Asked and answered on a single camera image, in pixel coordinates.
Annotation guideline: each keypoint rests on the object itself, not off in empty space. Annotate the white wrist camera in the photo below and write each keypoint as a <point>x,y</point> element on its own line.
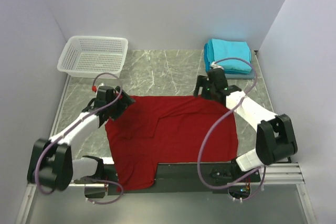
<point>95,88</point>
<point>214,65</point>

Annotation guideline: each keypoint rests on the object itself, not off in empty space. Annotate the white plastic basket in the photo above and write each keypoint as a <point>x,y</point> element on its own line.
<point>88,56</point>

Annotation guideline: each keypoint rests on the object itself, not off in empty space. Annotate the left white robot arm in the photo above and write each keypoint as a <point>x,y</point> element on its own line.
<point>51,163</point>

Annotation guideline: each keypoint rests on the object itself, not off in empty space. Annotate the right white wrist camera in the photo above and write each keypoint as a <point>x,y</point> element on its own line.
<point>214,65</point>

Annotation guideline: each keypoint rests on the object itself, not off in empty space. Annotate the black base beam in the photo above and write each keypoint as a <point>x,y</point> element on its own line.
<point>169,178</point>

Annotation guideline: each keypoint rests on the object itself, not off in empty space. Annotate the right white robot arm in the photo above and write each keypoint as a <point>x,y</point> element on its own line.
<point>275,137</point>

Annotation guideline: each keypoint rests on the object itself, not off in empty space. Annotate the light turquoise folded shirt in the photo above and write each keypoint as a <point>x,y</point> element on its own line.
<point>231,51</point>

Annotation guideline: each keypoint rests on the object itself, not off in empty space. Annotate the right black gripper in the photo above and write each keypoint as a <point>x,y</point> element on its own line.
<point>203,87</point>

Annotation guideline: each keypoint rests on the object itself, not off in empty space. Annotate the red t shirt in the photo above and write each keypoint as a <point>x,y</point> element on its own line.
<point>167,129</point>

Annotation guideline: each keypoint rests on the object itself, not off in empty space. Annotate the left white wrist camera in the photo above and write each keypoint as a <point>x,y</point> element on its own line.
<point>95,88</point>

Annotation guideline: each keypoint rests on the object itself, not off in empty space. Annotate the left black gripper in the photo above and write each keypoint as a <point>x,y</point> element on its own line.
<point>124,101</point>

